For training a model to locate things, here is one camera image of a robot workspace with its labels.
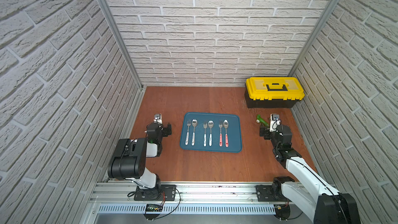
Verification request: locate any yellow black toolbox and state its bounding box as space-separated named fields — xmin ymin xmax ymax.
xmin=245 ymin=77 xmax=305 ymax=108

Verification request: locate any fork with white Pochacco handle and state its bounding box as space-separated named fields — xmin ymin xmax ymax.
xmin=203 ymin=121 xmax=207 ymax=147

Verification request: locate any teal plastic tray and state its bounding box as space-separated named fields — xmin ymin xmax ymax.
xmin=179 ymin=112 xmax=243 ymax=153

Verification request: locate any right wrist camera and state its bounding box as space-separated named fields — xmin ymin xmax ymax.
xmin=269 ymin=114 xmax=280 ymax=132

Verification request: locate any spoon with Hello Kitty handle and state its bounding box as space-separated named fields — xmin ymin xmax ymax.
xmin=191 ymin=119 xmax=198 ymax=146

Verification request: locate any black controller box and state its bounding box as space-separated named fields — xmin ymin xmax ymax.
xmin=274 ymin=205 xmax=291 ymax=221
xmin=144 ymin=204 xmax=163 ymax=220

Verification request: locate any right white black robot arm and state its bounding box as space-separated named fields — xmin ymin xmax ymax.
xmin=256 ymin=124 xmax=361 ymax=224

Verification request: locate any right black controller box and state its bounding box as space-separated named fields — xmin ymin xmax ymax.
xmin=274 ymin=205 xmax=291 ymax=221

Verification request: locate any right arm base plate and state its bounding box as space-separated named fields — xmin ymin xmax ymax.
xmin=255 ymin=185 xmax=289 ymax=202

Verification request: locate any spoon with strawberry pink handle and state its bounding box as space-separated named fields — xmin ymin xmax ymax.
xmin=223 ymin=120 xmax=229 ymax=147

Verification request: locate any aluminium front rail frame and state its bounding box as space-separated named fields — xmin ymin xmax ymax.
xmin=80 ymin=181 xmax=283 ymax=224

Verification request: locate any green plastic pipe fitting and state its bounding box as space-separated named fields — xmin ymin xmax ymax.
xmin=256 ymin=114 xmax=269 ymax=128

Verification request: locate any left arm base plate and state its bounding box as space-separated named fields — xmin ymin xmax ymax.
xmin=134 ymin=184 xmax=176 ymax=201

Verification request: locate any fork with Hello Kitty handle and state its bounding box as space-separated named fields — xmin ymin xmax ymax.
xmin=185 ymin=119 xmax=191 ymax=145

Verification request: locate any spoon with white Pochacco handle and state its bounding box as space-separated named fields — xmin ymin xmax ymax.
xmin=208 ymin=120 xmax=214 ymax=146

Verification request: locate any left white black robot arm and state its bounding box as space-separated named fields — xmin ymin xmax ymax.
xmin=107 ymin=122 xmax=172 ymax=192

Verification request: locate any fork with plain pink handle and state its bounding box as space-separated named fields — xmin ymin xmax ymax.
xmin=219 ymin=120 xmax=223 ymax=147

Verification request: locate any left black controller box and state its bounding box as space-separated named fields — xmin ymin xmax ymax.
xmin=144 ymin=204 xmax=163 ymax=220

